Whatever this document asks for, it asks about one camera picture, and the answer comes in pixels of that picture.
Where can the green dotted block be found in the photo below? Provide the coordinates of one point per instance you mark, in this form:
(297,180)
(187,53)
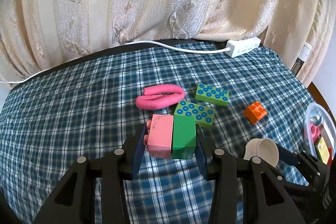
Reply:
(212,94)
(202,115)

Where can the clear plastic container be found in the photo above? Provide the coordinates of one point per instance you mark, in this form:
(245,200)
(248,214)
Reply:
(317,115)

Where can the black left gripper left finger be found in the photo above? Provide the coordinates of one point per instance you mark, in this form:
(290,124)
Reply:
(73,198)

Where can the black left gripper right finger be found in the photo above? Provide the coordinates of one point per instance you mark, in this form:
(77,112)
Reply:
(256,183)

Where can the green toy block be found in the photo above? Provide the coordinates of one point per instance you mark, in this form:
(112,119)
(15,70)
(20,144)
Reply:
(184,137)

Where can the large pink foam roller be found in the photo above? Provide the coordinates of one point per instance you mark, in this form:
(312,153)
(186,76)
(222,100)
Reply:
(315,132)

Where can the blue plaid bedsheet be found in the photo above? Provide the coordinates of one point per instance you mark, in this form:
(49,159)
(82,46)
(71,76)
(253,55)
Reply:
(89,109)

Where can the red toy block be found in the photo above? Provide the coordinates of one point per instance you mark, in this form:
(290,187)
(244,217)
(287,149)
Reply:
(330,159)

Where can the white power strip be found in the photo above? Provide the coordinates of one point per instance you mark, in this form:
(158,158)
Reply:
(240,47)

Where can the white device behind curtain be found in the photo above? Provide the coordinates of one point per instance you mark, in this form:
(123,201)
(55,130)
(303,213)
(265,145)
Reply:
(302,58)

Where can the white plastic cup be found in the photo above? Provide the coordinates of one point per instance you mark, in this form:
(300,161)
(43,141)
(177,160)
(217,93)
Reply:
(263,148)

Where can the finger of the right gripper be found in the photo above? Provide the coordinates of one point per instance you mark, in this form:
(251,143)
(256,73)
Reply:
(313,170)

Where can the pink toy block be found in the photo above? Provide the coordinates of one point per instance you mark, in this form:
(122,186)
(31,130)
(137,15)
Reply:
(160,135)

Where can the orange toy block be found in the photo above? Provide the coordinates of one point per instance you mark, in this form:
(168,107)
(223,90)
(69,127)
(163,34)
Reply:
(255,112)

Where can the cream patterned curtain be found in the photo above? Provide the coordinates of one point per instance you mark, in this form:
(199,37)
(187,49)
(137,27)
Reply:
(41,34)

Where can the small pink foam roller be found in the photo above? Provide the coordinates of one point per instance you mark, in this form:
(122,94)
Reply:
(159,96)

